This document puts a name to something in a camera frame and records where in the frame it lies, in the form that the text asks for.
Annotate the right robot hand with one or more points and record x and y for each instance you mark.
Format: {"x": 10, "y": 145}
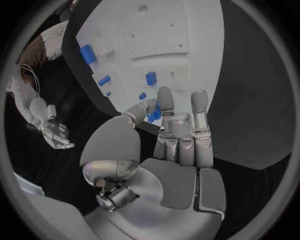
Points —
{"x": 55, "y": 132}

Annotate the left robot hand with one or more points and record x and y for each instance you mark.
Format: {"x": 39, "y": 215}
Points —
{"x": 173, "y": 187}

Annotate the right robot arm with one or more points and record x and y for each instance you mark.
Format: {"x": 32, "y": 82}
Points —
{"x": 37, "y": 106}

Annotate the white task board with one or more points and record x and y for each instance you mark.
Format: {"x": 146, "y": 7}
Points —
{"x": 152, "y": 37}

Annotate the small blue peg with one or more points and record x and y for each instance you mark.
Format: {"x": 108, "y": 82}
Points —
{"x": 142, "y": 96}
{"x": 108, "y": 94}

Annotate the blue cylinder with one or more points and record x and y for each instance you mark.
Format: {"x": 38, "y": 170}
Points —
{"x": 104, "y": 80}

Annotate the large blue block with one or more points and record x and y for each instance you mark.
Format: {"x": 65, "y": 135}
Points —
{"x": 88, "y": 54}

